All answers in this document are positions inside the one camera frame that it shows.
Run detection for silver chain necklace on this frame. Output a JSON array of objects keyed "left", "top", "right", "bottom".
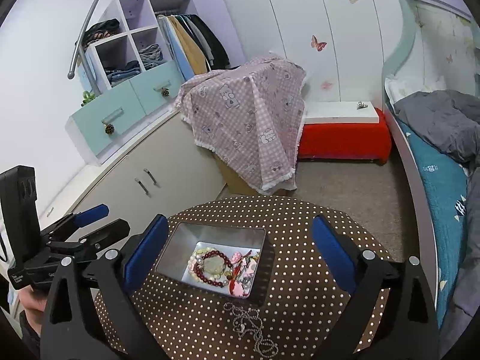
[{"left": 224, "top": 302, "right": 276, "bottom": 355}]

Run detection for pale jade pendant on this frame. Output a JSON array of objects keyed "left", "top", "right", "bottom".
[{"left": 202, "top": 257, "right": 226, "bottom": 275}]

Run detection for white wardrobe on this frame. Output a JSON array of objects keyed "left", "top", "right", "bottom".
[{"left": 212, "top": 0, "right": 404, "bottom": 103}]

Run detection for lilac stair shelf cabinet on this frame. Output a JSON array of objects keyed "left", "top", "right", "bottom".
[{"left": 65, "top": 0, "right": 244, "bottom": 166}]

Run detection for cream bead bracelet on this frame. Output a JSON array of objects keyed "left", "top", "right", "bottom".
[{"left": 187, "top": 245, "right": 215, "bottom": 285}]

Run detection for large teal drawer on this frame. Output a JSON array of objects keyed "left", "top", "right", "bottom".
[{"left": 72, "top": 85, "right": 146, "bottom": 157}]

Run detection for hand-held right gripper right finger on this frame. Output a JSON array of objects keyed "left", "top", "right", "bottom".
[{"left": 311, "top": 214, "right": 439, "bottom": 360}]

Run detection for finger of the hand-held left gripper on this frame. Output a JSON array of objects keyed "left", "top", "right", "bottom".
[
  {"left": 49, "top": 218, "right": 130, "bottom": 264},
  {"left": 41, "top": 204, "right": 110, "bottom": 242}
]

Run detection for teal bunk bed frame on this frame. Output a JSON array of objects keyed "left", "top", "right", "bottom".
[{"left": 382, "top": 0, "right": 480, "bottom": 332}]

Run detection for row of hanging clothes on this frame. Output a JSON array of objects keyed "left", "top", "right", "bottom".
[{"left": 157, "top": 13, "right": 230, "bottom": 80}]

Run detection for folded grey clothes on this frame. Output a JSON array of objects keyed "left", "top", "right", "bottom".
[{"left": 137, "top": 44, "right": 164, "bottom": 69}]

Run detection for dark red bead bracelet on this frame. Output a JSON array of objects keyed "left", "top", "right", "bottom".
[{"left": 193, "top": 249, "right": 231, "bottom": 288}]

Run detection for red string bracelet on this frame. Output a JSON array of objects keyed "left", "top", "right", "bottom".
[{"left": 225, "top": 258, "right": 259, "bottom": 283}]

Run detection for person's left hand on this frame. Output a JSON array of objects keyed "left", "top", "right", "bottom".
[{"left": 20, "top": 290, "right": 48, "bottom": 314}]

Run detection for small teal drawer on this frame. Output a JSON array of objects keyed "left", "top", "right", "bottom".
[{"left": 129, "top": 60, "right": 184, "bottom": 112}]

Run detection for round polka-dot table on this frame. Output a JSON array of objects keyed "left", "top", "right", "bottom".
[{"left": 94, "top": 195, "right": 398, "bottom": 360}]

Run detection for pink ornament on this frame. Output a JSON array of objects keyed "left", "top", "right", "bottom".
[{"left": 230, "top": 251, "right": 260, "bottom": 295}]

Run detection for grey metal handrail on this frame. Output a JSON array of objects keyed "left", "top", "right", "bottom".
[{"left": 67, "top": 0, "right": 121, "bottom": 98}]

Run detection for metal tin box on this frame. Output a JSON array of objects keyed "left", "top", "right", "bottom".
[{"left": 154, "top": 222, "right": 272, "bottom": 302}]

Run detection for teal bedsheet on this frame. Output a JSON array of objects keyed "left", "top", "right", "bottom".
[{"left": 397, "top": 120, "right": 470, "bottom": 323}]

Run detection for grey blanket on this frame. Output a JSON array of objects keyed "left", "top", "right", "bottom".
[{"left": 394, "top": 90, "right": 480, "bottom": 346}]

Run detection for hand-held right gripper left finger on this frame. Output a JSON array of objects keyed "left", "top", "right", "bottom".
[{"left": 39, "top": 214, "right": 173, "bottom": 360}]

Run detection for folded blue jeans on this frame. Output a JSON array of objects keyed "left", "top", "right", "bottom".
[{"left": 104, "top": 61, "right": 142, "bottom": 85}]

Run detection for pile of dark clothes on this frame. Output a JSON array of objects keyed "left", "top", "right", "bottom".
[{"left": 80, "top": 19, "right": 122, "bottom": 46}]

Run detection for grey low cabinet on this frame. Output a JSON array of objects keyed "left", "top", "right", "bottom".
[{"left": 41, "top": 110, "right": 230, "bottom": 233}]

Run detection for red ottoman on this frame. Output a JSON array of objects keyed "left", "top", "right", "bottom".
[{"left": 296, "top": 107, "right": 392, "bottom": 165}]

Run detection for pink checked bear cloth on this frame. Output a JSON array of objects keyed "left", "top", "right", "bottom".
[{"left": 174, "top": 56, "right": 306, "bottom": 196}]

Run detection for white board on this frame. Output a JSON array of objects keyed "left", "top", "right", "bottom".
[{"left": 303, "top": 101, "right": 384, "bottom": 124}]

